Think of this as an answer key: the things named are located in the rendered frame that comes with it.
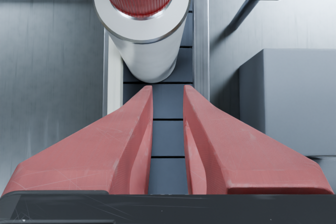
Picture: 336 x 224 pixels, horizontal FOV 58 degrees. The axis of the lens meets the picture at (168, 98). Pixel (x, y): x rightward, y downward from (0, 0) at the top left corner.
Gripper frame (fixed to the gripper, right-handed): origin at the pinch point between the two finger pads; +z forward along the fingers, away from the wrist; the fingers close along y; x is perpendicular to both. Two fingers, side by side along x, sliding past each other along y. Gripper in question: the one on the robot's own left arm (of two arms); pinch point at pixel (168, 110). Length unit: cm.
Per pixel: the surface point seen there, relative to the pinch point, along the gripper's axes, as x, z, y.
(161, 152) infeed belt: 15.0, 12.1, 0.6
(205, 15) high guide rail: 1.1, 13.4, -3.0
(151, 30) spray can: -1.5, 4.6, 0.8
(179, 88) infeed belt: 10.1, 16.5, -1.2
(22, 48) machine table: 9.0, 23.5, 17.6
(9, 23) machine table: 6.6, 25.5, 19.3
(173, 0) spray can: -2.7, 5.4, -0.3
